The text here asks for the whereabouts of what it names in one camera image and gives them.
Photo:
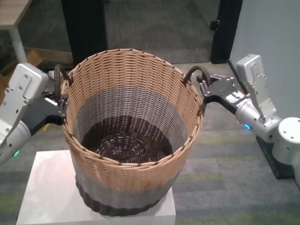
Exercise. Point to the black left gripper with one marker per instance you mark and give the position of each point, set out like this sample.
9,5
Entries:
39,114

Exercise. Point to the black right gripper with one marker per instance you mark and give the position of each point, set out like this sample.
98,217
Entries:
220,90

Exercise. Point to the tan grey woven laundry basket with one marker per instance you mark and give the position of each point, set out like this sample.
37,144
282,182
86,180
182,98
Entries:
131,171

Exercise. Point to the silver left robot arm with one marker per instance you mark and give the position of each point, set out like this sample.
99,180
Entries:
14,140

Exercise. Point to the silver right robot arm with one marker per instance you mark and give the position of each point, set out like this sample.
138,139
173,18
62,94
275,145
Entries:
257,119

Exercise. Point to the wooden desk with white leg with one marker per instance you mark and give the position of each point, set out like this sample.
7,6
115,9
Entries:
14,14

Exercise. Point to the black partition foot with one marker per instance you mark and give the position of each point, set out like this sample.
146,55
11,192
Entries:
272,161

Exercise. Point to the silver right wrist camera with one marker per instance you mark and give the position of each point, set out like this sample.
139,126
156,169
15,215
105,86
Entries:
248,65

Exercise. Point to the black door post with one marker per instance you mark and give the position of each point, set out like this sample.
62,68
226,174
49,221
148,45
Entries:
226,35
84,30

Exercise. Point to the white square pedestal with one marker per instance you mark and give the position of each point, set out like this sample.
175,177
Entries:
47,187

